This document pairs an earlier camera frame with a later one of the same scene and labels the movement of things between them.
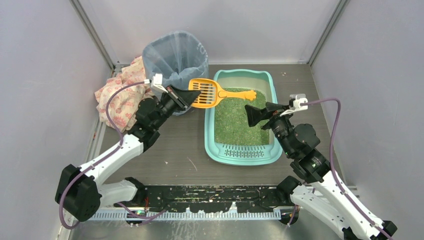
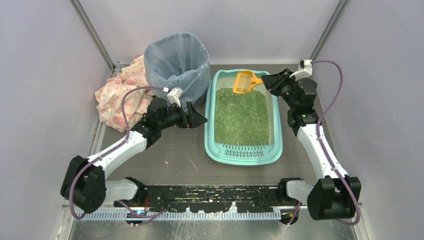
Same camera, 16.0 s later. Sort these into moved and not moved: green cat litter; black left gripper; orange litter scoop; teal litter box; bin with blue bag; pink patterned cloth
Moved: orange litter scoop; black left gripper
Not moved: bin with blue bag; green cat litter; pink patterned cloth; teal litter box
